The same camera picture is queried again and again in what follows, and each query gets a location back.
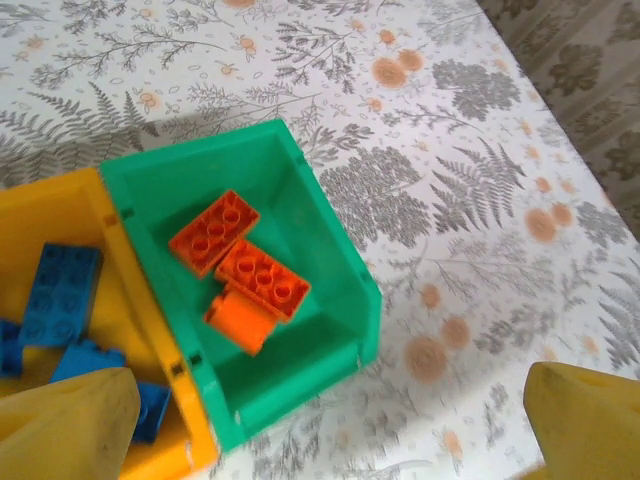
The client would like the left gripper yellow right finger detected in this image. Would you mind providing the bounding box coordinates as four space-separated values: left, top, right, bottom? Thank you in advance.
521 361 640 480

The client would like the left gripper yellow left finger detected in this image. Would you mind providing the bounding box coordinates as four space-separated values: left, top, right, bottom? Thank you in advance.
0 367 142 480

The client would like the long blue lego brick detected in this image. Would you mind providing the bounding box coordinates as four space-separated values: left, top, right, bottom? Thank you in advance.
18 243 105 349

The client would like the yellow plastic bin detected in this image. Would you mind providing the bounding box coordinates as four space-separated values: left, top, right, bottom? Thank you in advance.
0 167 221 480

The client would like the small orange lego brick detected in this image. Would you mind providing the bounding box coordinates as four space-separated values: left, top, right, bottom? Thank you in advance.
203 284 279 357

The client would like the long orange lego brick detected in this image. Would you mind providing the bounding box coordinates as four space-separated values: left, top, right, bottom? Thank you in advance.
214 238 312 325
168 189 262 281

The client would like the green plastic bin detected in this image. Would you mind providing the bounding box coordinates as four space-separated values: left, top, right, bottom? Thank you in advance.
98 118 384 454

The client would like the floral tablecloth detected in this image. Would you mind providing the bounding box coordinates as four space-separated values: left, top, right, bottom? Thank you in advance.
0 0 640 480

